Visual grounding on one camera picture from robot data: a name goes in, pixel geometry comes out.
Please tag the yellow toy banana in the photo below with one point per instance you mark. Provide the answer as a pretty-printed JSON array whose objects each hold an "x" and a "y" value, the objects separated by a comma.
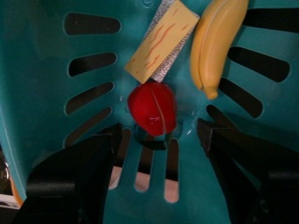
[{"x": 214, "y": 43}]

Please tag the yellow toy cheese slice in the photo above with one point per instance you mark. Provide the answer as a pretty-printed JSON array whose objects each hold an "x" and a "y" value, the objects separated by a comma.
[{"x": 163, "y": 39}]

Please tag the red toy pepper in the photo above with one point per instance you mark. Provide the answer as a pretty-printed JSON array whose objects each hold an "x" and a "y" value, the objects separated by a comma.
[{"x": 154, "y": 109}]

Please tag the teal plastic slotted basket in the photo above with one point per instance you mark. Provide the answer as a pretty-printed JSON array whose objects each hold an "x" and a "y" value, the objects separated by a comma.
[{"x": 39, "y": 96}]

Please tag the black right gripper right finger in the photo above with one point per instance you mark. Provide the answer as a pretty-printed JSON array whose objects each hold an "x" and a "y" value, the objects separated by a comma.
[{"x": 249, "y": 175}]

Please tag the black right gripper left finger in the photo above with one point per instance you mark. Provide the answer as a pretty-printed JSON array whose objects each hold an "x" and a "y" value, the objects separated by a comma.
[{"x": 74, "y": 175}]

